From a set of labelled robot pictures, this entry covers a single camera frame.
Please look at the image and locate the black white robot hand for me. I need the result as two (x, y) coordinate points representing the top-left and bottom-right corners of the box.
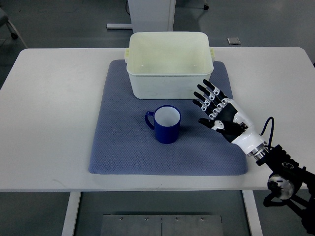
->
(193, 79), (269, 160)

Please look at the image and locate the blue mug white inside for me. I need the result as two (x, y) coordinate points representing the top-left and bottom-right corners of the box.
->
(145, 105), (182, 144)

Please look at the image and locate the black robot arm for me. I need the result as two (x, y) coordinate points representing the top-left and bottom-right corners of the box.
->
(253, 145), (315, 235)

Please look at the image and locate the white plastic box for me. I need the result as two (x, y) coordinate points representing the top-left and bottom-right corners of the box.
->
(125, 31), (214, 99)

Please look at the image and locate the grey floor socket plate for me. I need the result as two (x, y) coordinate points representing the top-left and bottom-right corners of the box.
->
(226, 37), (241, 45)

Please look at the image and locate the grey metal floor plate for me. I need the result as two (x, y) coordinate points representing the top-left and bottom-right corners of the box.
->
(100, 215), (223, 236)

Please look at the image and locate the office chair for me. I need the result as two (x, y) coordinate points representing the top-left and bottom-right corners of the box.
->
(0, 9), (28, 48)

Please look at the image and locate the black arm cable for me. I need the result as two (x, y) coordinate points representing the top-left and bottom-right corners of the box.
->
(260, 117), (275, 148)

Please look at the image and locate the white pedestal stand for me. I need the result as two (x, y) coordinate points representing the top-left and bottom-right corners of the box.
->
(106, 0), (176, 33)

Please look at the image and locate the white table frame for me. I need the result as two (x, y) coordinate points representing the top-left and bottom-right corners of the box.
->
(62, 190), (263, 236)

